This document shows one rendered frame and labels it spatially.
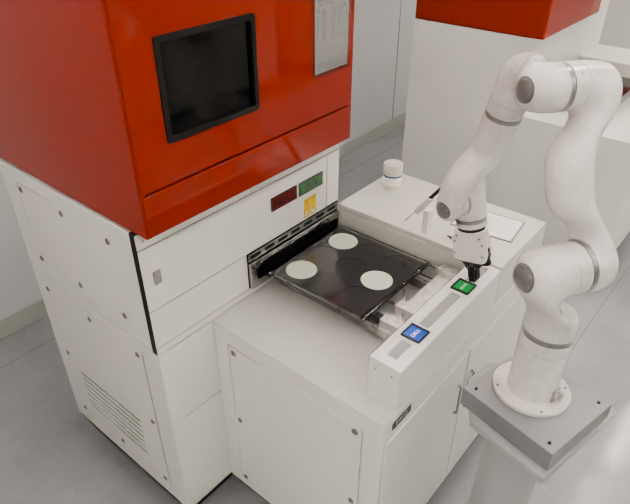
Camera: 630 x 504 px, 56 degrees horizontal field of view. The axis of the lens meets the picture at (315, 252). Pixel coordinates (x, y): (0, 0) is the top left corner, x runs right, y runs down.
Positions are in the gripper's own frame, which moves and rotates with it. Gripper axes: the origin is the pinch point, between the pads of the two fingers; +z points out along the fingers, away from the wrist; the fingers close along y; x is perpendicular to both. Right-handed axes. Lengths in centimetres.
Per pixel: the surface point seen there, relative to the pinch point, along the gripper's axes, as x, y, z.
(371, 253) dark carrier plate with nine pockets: -0.2, -36.6, 0.6
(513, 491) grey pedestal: -27, 24, 48
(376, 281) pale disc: -11.9, -26.6, 2.7
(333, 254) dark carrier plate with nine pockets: -8.7, -45.6, -1.3
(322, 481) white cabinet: -51, -26, 51
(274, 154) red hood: -26, -45, -42
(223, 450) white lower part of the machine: -53, -72, 61
